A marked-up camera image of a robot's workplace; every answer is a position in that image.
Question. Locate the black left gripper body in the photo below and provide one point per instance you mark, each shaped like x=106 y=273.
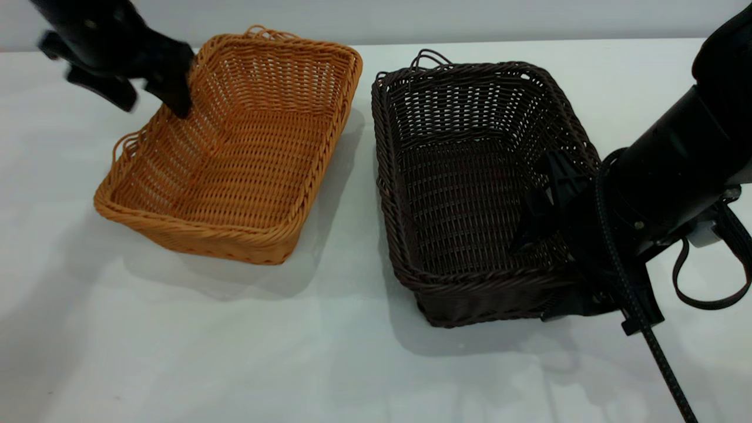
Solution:
x=100 y=35

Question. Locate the tan orange wicker basket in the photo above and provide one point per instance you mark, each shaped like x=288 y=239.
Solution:
x=252 y=170

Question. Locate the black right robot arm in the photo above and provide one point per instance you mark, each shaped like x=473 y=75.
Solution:
x=693 y=147

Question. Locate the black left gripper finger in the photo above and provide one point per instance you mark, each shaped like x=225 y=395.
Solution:
x=175 y=88
x=111 y=91

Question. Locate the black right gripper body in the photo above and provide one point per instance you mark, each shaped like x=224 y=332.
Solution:
x=605 y=252

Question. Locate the dark brown wicker basket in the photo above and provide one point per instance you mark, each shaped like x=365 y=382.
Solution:
x=458 y=176

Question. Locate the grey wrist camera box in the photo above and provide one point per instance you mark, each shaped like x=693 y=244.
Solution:
x=708 y=232

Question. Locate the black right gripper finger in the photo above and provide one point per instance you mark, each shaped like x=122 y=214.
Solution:
x=555 y=182
x=578 y=302

